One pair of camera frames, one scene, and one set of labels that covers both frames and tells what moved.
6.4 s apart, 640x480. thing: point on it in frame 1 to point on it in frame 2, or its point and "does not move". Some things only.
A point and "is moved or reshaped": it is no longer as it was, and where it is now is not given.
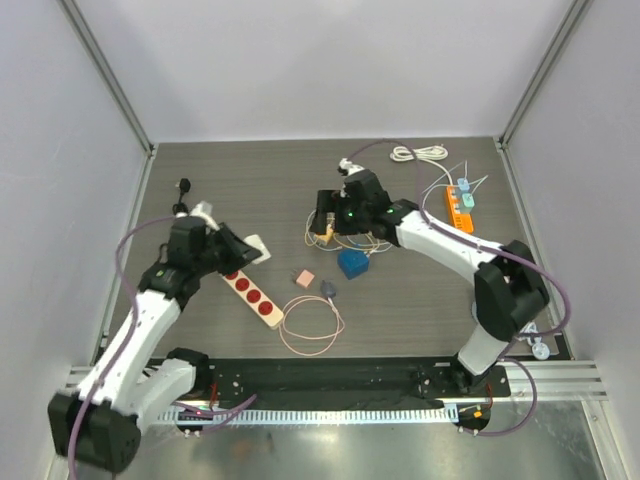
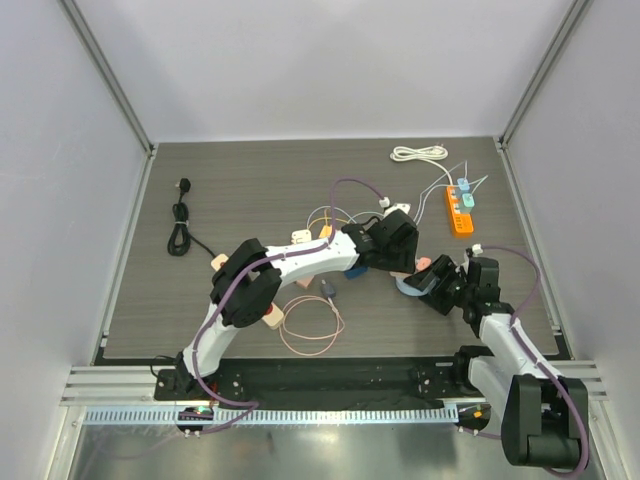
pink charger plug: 305,278 does not move
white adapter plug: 255,242 is moved or reshaped
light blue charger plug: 463,184 does not move
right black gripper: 325,211 to 437,282
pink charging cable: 340,326 does not move
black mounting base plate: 343,381 does not move
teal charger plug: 468,200 does not move
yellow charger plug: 327,235 does not move
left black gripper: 240,254 to 406,263
